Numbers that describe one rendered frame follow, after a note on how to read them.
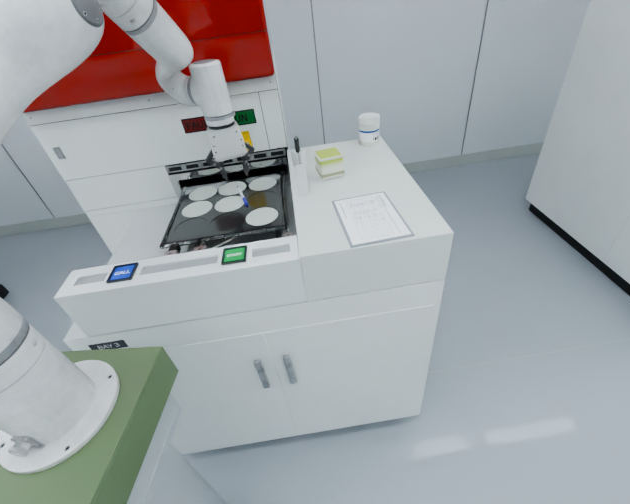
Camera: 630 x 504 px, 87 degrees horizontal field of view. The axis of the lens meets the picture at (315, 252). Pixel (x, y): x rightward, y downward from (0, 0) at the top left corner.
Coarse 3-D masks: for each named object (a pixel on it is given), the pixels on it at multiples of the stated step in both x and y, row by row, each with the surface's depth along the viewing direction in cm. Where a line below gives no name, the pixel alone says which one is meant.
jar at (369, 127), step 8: (360, 120) 112; (368, 120) 110; (376, 120) 111; (360, 128) 114; (368, 128) 112; (376, 128) 113; (360, 136) 116; (368, 136) 114; (376, 136) 114; (360, 144) 118; (368, 144) 115; (376, 144) 116
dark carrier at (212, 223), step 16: (256, 176) 123; (272, 176) 121; (256, 192) 113; (272, 192) 112; (240, 208) 106; (256, 208) 105; (176, 224) 103; (192, 224) 102; (208, 224) 101; (224, 224) 100; (240, 224) 99; (272, 224) 97; (176, 240) 96
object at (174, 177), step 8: (256, 160) 124; (264, 160) 123; (272, 160) 123; (280, 160) 123; (208, 168) 123; (216, 168) 122; (232, 168) 123; (240, 168) 124; (288, 168) 126; (168, 176) 122; (176, 176) 123; (184, 176) 123; (192, 176) 123; (200, 176) 124; (288, 176) 128; (176, 184) 125; (176, 192) 127
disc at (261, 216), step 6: (258, 210) 104; (264, 210) 104; (270, 210) 103; (276, 210) 103; (246, 216) 102; (252, 216) 102; (258, 216) 101; (264, 216) 101; (270, 216) 100; (276, 216) 100; (252, 222) 99; (258, 222) 99; (264, 222) 98; (270, 222) 98
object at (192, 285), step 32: (192, 256) 79; (256, 256) 77; (288, 256) 75; (64, 288) 75; (96, 288) 74; (128, 288) 74; (160, 288) 75; (192, 288) 76; (224, 288) 77; (256, 288) 78; (288, 288) 79; (96, 320) 79; (128, 320) 80; (160, 320) 81
